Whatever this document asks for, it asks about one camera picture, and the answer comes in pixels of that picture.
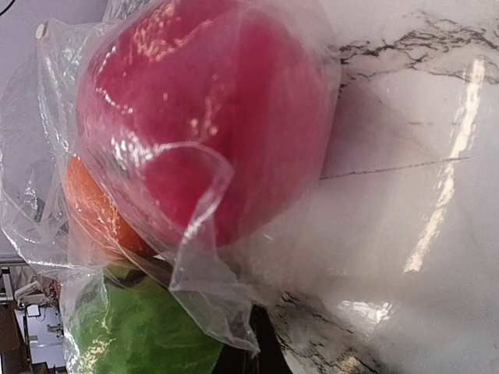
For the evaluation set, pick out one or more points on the clear zip top bag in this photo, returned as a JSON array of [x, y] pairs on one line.
[[220, 287]]

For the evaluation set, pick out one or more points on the orange fake orange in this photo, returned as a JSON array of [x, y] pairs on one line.
[[98, 216]]

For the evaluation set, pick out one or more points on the red fake apple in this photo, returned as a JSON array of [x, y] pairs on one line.
[[208, 117]]

